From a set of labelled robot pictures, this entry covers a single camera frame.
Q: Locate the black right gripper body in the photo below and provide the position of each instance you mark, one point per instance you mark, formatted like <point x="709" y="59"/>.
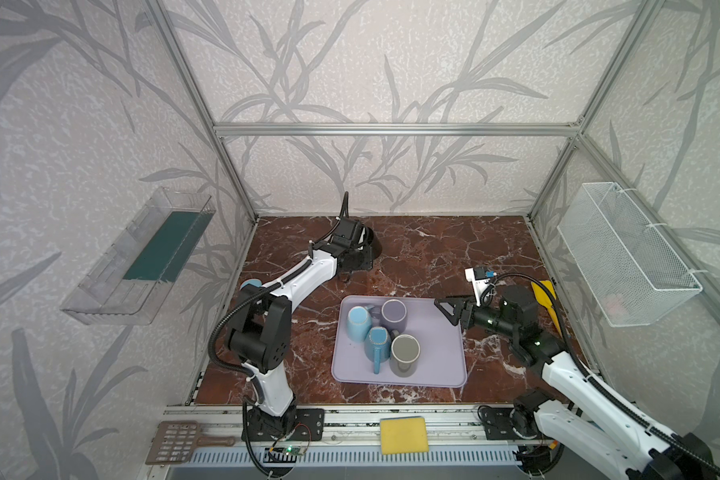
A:
<point x="464" y="314"/>

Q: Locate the black mug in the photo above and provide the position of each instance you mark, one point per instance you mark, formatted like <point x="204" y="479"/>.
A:
<point x="364" y="248"/>

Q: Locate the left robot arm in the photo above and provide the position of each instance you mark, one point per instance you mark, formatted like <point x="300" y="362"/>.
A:
<point x="253" y="338"/>

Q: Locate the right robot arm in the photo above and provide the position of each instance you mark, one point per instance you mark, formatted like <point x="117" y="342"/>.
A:
<point x="599" y="425"/>

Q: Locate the lavender mug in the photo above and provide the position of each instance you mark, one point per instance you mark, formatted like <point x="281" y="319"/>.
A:
<point x="394" y="315"/>

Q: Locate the grey mug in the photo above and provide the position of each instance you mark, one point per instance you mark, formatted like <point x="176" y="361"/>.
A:
<point x="405" y="351"/>

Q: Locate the blue polka dot mug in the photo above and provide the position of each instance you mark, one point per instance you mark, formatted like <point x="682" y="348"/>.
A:
<point x="377" y="346"/>

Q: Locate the light blue mug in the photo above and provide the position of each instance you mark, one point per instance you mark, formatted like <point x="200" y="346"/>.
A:
<point x="360" y="320"/>

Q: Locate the lavender plastic tray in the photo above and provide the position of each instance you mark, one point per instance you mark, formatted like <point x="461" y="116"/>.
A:
<point x="442" y="359"/>

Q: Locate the yellow item on table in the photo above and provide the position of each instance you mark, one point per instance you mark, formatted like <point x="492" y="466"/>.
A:
<point x="546" y="306"/>

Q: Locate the yellow sponge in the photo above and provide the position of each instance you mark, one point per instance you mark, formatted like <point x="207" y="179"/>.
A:
<point x="403" y="436"/>

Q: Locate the light blue silicone spatula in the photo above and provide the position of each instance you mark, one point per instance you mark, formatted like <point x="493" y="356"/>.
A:
<point x="251" y="282"/>

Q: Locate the green circuit board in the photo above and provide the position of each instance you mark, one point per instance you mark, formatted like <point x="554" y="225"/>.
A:
<point x="288" y="454"/>

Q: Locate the brown slotted spatula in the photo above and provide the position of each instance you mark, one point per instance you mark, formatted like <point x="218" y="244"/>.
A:
<point x="176" y="441"/>

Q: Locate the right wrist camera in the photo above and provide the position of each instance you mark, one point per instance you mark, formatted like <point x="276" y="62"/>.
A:
<point x="483" y="283"/>

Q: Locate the white wire basket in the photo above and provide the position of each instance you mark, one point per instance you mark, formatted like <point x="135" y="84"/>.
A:
<point x="633" y="273"/>

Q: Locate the clear plastic wall bin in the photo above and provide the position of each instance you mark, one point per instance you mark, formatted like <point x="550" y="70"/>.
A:
<point x="128" y="285"/>

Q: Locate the aluminium frame post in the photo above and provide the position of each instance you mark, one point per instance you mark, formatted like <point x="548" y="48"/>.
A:
<point x="170" y="39"/>

